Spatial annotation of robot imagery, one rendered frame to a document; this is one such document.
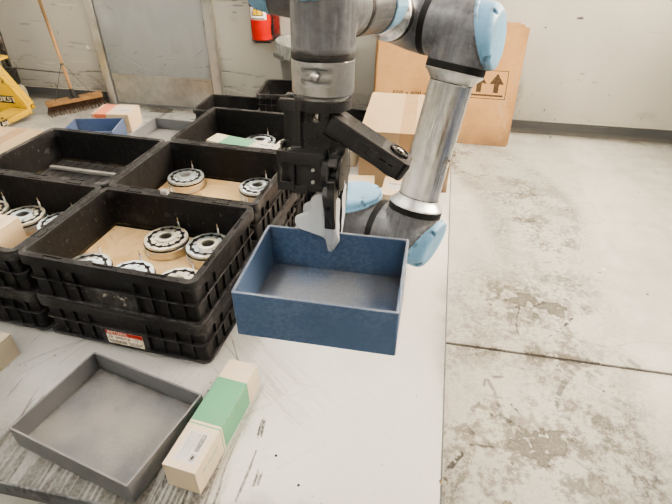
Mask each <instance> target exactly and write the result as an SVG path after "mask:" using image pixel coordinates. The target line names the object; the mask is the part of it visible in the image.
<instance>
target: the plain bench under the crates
mask: <svg viewBox="0 0 672 504"><path fill-rule="evenodd" d="M451 164H452V157H451V163H450V170H449V177H448V184H447V191H446V193H440V196H439V200H438V202H439V204H440V206H441V207H442V209H443V211H442V215H441V218H440V220H444V222H446V224H447V227H446V232H445V235H444V237H443V239H442V241H441V243H440V245H439V247H438V248H437V250H436V252H435V253H434V255H433V256H432V257H431V259H430V260H429V261H428V262H427V263H426V264H425V265H423V266H421V267H414V266H411V265H409V264H407V267H406V277H405V285H404V293H403V301H402V308H401V316H400V324H399V331H398V339H397V347H396V354H395V355H394V356H391V355H384V354H377V353H370V352H363V351H356V350H349V349H341V348H334V347H327V346H320V345H313V344H306V343H299V342H292V341H285V340H278V339H271V338H264V337H257V336H250V335H243V334H238V330H237V324H236V325H235V326H234V328H233V329H232V331H231V333H230V334H229V336H228V338H227V339H226V341H225V342H224V344H223V346H222V347H221V349H220V351H219V352H218V354H217V356H216V357H215V359H214V360H213V361H212V362H210V363H208V364H201V363H197V362H192V361H187V360H182V359H178V358H173V357H168V356H163V355H159V354H154V353H149V352H144V351H140V350H135V349H130V348H126V347H121V346H116V345H111V344H107V343H102V342H97V341H92V340H88V339H83V338H78V337H73V336H69V335H64V334H59V333H55V332H54V330H53V328H54V326H55V325H56V324H55V325H54V326H53V327H52V328H50V329H47V330H40V329H35V328H31V327H26V326H21V325H17V324H12V323H7V322H2V321H0V332H4V333H9V334H11V336H12V338H13V340H14V342H15V344H16V346H17V348H18V350H19V351H20V353H21V354H20V355H19V356H18V357H16V358H15V359H14V360H13V361H12V362H11V363H10V364H9V365H8V366H7V367H6V368H5V369H3V370H2V371H1V372H0V493H1V494H5V495H10V496H14V497H19V498H24V499H28V500H33V501H37V502H42V503H46V504H442V475H443V441H444V406H445V371H446V337H447V302H448V268H449V233H450V199H451ZM93 352H97V353H99V354H102V355H104V356H107V357H109V358H112V359H114V360H117V361H119V362H122V363H125V364H127V365H130V366H132V367H135V368H137V369H140V370H142V371H145V372H147V373H150V374H153V375H155V376H158V377H160V378H163V379H165V380H168V381H170V382H173V383H175V384H178V385H180V386H183V387H186V388H188V389H191V390H193V391H196V392H198V393H201V394H202V397H203V399H204V398H205V396H206V394H207V393H208V391H209V390H210V388H211V387H212V385H213V384H214V382H215V380H216V379H217V377H218V376H219V374H220V373H221V371H222V370H223V368H224V366H225V365H226V363H227V362H228V360H229V359H233V360H238V361H242V362H246V363H250V364H254V365H257V366H258V374H259V381H260V386H259V388H258V390H257V392H256V394H255V396H254V397H253V399H252V401H251V403H250V405H249V407H248V408H247V410H246V412H245V414H244V416H243V418H242V419H241V421H240V423H239V425H238V427H237V429H236V430H235V432H234V434H233V436H232V438H231V440H230V441H229V443H228V445H227V447H226V449H225V451H224V452H223V454H222V456H221V458H220V460H219V462H218V463H217V465H216V467H215V469H214V471H213V473H212V474H211V476H210V478H209V480H208V482H207V484H206V485H205V487H204V489H203V491H202V493H201V494H198V493H195V492H192V491H189V490H186V489H183V488H180V487H177V486H174V485H170V484H169V483H168V480H167V477H166V474H165V471H164V468H163V467H162V468H161V469H160V471H159V472H158V473H157V474H156V476H155V477H154V478H153V480H152V481H151V482H150V483H149V485H148V486H147V487H146V488H145V490H144V491H143V492H142V494H141V495H140V496H139V497H138V499H137V500H136V501H135V502H134V503H132V502H130V501H128V500H126V499H124V498H122V497H120V496H118V495H116V494H114V493H112V492H110V491H108V490H106V489H104V488H102V487H101V486H99V485H97V484H95V483H93V482H91V481H89V480H87V479H85V478H83V477H81V476H79V475H77V474H75V473H73V472H71V471H69V470H67V469H65V468H63V467H61V466H59V465H57V464H55V463H53V462H51V461H49V460H47V459H45V458H43V457H41V456H39V455H37V454H35V453H34V452H32V451H30V450H28V449H26V448H24V447H22V446H20V445H18V443H17V442H16V440H15V438H14V437H13V435H12V433H11V432H10V430H9V426H11V425H12V424H13V423H14V422H15V421H16V420H17V419H19V418H20V417H21V416H22V415H23V414H24V413H25V412H26V411H28V410H29V409H30V408H31V407H32V406H33V405H34V404H35V403H37V402H38V401H39V400H40V399H41V398H42V397H43V396H44V395H46V394H47V393H48V392H49V391H50V390H51V389H52V388H54V387H55V386H56V385H57V384H58V383H59V382H60V381H61V380H63V379H64V378H65V377H66V376H67V375H68V374H69V373H70V372H72V371H73V370H74V369H75V368H76V367H77V366H78V365H79V364H81V363H82V362H83V361H84V360H85V359H86V358H87V357H89V356H90V355H91V354H92V353H93Z"/></svg>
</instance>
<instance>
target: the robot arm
mask: <svg viewBox="0 0 672 504"><path fill-rule="evenodd" d="M247 1H248V2H249V4H250V5H251V6H252V7H253V8H254V9H256V10H258V11H262V12H265V13H267V14H268V15H277V16H282V17H287V18H290V33H291V72H292V91H293V92H294V93H292V92H287V93H286V94H285V96H284V97H280V98H279V110H283V113H284V140H283V141H282V142H281V143H280V147H279V148H278V149H277V150H276V160H277V183H278V189H281V190H290V191H292V193H299V194H308V192H309V191H313V192H318V193H317V194H315V195H313V196H312V198H311V201H309V202H306V203H305V204H304V205H303V213H300V214H298V215H297V216H296V217H295V223H296V225H297V227H298V228H300V229H302V230H305V231H308V232H310V233H313V234H316V235H319V236H321V237H323V238H324V239H325V240H326V246H327V249H328V251H330V252H332V251H333V250H334V249H335V247H336V246H337V244H338V243H339V241H340V236H339V232H343V233H353V234H362V235H372V236H382V237H391V238H401V239H408V240H409V247H408V257H407V264H409V265H411V266H414V267H421V266H423V265H425V264H426V263H427V262H428V261H429V260H430V259H431V257H432V256H433V255H434V253H435V252H436V250H437V248H438V247H439V245H440V243H441V241H442V239H443V237H444V235H445V232H446V227H447V224H446V222H444V220H440V218H441V215H442V211H443V209H442V207H441V206H440V204H439V202H438V200H439V196H440V193H441V190H442V187H443V183H444V180H445V177H446V174H447V170H448V167H449V164H450V161H451V157H452V154H453V151H454V147H455V144H456V141H457V138H458V134H459V131H460V128H461V125H462V121H463V118H464V115H465V111H466V108H467V105H468V102H469V98H470V95H471V92H472V89H473V87H474V86H475V85H476V84H478V83H479V82H481V81H482V80H483V79H484V77H485V73H486V71H492V70H494V69H495V68H496V67H497V66H498V64H499V60H500V59H501V56H502V53H503V49H504V45H505V39H506V31H507V16H506V11H505V9H504V7H503V5H502V4H501V3H499V2H496V1H492V0H247ZM370 34H371V35H372V36H373V37H374V38H376V39H378V40H380V41H385V42H388V43H391V44H393V45H396V46H398V47H401V48H403V49H406V50H408V51H411V52H414V53H418V54H421V55H425V56H428V57H427V61H426V65H425V67H426V69H427V71H428V72H429V75H430V80H429V83H428V87H427V91H426V94H425V98H424V102H423V105H422V109H421V113H420V116H419V120H418V124H417V127H416V131H415V135H414V139H413V142H412V146H411V150H410V153H408V152H407V151H406V150H405V149H403V148H402V147H400V146H399V145H397V144H395V143H392V142H391V141H389V140H388V139H386V138H385V137H383V136H382V135H380V134H379V133H377V132H376V131H374V130H373V129H371V128H370V127H368V126H367V125H365V124H364V123H362V122H361V121H359V120H358V119H356V118H355V117H353V116H352V115H350V114H349V113H347V112H346V111H348V110H350V109H351V108H352V95H351V94H352V93H353V92H354V81H355V52H356V37H360V36H365V35H370ZM317 114H318V115H317ZM284 147H291V149H287V148H285V149H284V150H283V148H284ZM350 150H351V151H352V152H354V153H355V154H357V155H358V156H360V157H361V158H363V159H364V160H366V161H368V162H369V163H371V164H372V165H374V166H375V167H377V168H378V169H379V170H380V171H381V172H383V173H384V174H385V175H387V176H389V177H391V178H393V179H395V180H396V181H399V180H401V179H402V178H403V179H402V183H401V187H400V190H399V191H398V192H397V193H395V194H393V195H392V196H391V197H390V201H388V200H385V199H383V198H382V197H383V193H382V190H381V189H380V187H379V186H377V185H375V184H373V183H369V182H351V183H348V177H349V172H350V162H351V157H350ZM280 162H281V170H282V181H281V173H280Z"/></svg>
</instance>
